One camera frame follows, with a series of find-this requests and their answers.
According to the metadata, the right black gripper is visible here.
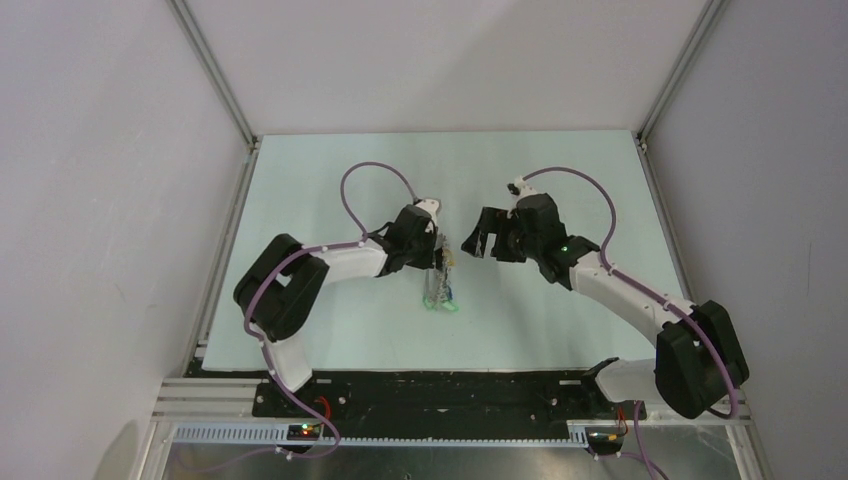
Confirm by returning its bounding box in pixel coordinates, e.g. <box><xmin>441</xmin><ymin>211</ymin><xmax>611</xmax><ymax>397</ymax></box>
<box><xmin>460</xmin><ymin>207</ymin><xmax>540</xmax><ymax>264</ymax></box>

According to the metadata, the grey toothed keyring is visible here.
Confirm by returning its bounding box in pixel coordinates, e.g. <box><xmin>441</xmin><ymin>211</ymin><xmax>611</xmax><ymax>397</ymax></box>
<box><xmin>422</xmin><ymin>234</ymin><xmax>455</xmax><ymax>299</ymax></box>

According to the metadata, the green capped key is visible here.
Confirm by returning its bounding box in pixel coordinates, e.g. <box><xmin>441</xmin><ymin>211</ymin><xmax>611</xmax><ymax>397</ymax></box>
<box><xmin>422</xmin><ymin>296</ymin><xmax>459</xmax><ymax>313</ymax></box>

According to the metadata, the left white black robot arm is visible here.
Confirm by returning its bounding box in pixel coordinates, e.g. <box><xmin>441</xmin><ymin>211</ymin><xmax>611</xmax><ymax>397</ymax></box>
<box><xmin>233</xmin><ymin>198</ymin><xmax>441</xmax><ymax>417</ymax></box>

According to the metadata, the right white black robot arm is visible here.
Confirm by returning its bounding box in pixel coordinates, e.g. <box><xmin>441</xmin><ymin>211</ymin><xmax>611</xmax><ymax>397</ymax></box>
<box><xmin>461</xmin><ymin>194</ymin><xmax>750</xmax><ymax>419</ymax></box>

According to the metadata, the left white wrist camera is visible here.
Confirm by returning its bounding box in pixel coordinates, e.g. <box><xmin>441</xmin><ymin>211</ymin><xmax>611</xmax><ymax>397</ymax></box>
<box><xmin>414</xmin><ymin>198</ymin><xmax>442</xmax><ymax>221</ymax></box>

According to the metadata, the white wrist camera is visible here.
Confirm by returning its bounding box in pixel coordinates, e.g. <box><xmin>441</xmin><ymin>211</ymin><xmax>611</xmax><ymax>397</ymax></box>
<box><xmin>414</xmin><ymin>198</ymin><xmax>442</xmax><ymax>221</ymax></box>
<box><xmin>507</xmin><ymin>182</ymin><xmax>539</xmax><ymax>202</ymax></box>

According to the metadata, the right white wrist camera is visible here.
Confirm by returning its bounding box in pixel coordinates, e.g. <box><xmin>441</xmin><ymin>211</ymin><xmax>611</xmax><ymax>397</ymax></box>
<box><xmin>507</xmin><ymin>182</ymin><xmax>539</xmax><ymax>202</ymax></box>

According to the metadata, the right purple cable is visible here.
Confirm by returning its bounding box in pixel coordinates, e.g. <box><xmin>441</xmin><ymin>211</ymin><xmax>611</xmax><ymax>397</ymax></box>
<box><xmin>519</xmin><ymin>166</ymin><xmax>741</xmax><ymax>480</ymax></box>

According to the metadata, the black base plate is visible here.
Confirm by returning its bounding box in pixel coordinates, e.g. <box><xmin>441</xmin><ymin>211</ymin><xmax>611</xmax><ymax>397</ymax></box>
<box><xmin>185</xmin><ymin>360</ymin><xmax>723</xmax><ymax>442</ymax></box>

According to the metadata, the grey slotted cable duct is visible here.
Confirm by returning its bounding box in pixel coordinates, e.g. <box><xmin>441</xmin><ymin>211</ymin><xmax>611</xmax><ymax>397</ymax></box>
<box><xmin>171</xmin><ymin>422</ymin><xmax>588</xmax><ymax>448</ymax></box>

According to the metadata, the left aluminium frame post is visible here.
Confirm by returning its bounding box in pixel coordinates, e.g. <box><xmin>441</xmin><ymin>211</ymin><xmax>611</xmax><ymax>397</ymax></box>
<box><xmin>166</xmin><ymin>0</ymin><xmax>258</xmax><ymax>152</ymax></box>

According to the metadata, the aluminium frame post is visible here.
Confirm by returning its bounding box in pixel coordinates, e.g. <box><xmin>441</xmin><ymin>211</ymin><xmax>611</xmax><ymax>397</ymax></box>
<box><xmin>635</xmin><ymin>0</ymin><xmax>730</xmax><ymax>152</ymax></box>
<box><xmin>166</xmin><ymin>0</ymin><xmax>258</xmax><ymax>152</ymax></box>

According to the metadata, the right aluminium frame post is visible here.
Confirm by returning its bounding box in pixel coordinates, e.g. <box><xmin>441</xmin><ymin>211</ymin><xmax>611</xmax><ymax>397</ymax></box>
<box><xmin>635</xmin><ymin>0</ymin><xmax>730</xmax><ymax>152</ymax></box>

